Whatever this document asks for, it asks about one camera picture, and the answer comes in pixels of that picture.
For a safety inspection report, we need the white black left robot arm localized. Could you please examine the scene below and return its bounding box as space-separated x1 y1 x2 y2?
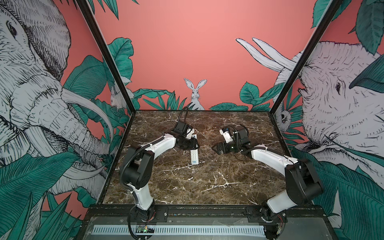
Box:
119 122 200 219

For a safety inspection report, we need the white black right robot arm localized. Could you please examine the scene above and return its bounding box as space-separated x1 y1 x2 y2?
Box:
212 125 324 223

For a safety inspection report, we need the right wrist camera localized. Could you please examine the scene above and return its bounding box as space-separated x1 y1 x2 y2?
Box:
220 127 234 143

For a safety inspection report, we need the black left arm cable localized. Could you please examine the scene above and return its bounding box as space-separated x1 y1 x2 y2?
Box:
177 105 190 124

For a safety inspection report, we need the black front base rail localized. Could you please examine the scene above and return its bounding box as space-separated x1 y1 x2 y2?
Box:
84 204 326 224

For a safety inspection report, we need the white slotted cable duct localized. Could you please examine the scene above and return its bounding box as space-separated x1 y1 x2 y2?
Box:
91 225 265 237

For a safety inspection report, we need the black left corner frame post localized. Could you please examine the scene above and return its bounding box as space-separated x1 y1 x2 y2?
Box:
76 0 136 114

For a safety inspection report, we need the black corner frame post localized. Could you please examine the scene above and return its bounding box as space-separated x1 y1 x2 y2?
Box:
269 0 343 116
76 0 136 114

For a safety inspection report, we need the black right corner frame post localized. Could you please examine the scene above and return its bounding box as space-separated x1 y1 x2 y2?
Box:
269 0 343 116

